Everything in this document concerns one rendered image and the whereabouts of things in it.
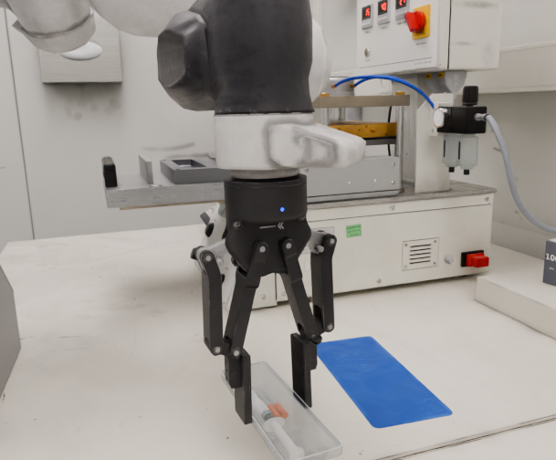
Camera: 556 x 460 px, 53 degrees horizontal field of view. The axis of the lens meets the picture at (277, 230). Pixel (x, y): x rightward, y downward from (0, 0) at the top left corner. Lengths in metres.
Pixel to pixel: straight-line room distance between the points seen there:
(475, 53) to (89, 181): 1.79
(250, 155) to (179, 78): 0.11
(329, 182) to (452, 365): 0.37
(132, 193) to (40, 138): 1.57
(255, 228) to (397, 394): 0.32
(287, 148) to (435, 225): 0.66
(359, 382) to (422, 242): 0.41
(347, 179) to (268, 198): 0.52
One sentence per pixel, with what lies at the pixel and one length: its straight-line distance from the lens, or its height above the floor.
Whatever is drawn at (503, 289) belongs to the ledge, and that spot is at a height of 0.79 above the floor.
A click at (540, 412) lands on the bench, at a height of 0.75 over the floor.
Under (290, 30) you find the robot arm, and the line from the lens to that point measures 0.47.
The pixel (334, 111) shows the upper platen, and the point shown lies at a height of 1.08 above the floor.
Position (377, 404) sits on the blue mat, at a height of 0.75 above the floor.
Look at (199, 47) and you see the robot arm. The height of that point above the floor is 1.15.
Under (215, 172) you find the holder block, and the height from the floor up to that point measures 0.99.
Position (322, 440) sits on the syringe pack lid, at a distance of 0.52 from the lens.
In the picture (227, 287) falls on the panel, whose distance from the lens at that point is 0.99.
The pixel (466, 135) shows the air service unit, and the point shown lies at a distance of 0.99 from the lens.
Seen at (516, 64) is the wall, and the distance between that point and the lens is 1.35.
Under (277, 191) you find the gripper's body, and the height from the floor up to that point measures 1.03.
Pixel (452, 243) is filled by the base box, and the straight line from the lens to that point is 1.11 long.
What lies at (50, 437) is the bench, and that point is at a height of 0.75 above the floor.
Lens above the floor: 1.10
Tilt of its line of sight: 13 degrees down
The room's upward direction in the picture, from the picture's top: 2 degrees counter-clockwise
